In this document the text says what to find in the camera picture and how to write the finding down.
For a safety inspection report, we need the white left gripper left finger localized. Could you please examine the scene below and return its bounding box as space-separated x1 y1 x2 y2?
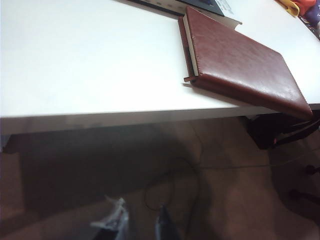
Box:
90 196 131 240

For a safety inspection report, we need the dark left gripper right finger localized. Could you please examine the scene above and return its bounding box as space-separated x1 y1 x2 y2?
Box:
154 204 183 240

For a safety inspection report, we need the red leather-bound book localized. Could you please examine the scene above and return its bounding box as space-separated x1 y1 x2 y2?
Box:
177 5 315 123

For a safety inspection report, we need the black hardcover book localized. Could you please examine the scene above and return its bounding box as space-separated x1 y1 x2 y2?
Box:
134 0 244 27

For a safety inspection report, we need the black storage box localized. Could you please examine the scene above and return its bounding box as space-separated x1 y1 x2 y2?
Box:
246 113 320 151

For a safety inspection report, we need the black chair base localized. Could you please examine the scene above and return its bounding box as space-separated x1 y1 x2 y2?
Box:
287 163 320 205

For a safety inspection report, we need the yellow cloth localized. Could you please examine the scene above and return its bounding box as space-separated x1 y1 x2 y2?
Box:
276 0 301 18

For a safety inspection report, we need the clear plastic snack bag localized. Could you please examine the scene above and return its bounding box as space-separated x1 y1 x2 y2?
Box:
297 0 320 40

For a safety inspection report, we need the thin black floor cable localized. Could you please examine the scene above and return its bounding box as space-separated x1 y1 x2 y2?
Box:
143 122 202 213

